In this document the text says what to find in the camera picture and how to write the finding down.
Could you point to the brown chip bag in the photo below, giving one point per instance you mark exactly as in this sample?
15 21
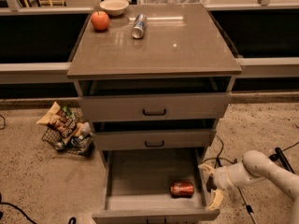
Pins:
57 120

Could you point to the grey open bottom drawer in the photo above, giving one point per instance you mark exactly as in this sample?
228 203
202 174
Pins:
137 188

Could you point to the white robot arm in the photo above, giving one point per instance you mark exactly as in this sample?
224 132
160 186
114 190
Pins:
255 167

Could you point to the black grabber stick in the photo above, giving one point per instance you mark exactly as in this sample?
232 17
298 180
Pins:
245 201

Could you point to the black power adapter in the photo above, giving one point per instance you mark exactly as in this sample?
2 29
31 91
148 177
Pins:
210 186

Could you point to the plastic water bottle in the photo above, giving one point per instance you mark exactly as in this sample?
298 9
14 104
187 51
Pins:
80 144

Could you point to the black pole on floor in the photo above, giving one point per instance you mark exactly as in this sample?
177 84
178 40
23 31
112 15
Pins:
279 156

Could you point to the white bowl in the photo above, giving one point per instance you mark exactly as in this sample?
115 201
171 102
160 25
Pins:
114 7

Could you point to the red apple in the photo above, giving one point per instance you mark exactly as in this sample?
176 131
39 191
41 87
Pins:
100 20

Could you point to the grey drawer cabinet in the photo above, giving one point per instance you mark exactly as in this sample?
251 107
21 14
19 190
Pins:
181 52

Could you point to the black wire basket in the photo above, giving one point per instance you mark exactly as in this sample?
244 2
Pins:
83 129

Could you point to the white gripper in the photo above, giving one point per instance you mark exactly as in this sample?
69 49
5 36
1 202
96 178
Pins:
222 178

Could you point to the grey middle drawer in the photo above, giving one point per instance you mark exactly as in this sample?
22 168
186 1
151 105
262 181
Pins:
154 139

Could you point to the blue silver soda can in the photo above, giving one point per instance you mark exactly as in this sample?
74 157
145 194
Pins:
139 26

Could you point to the red coke can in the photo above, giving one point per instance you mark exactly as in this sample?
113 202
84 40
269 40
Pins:
182 189

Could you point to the grey top drawer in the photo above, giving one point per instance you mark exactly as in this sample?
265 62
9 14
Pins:
154 107

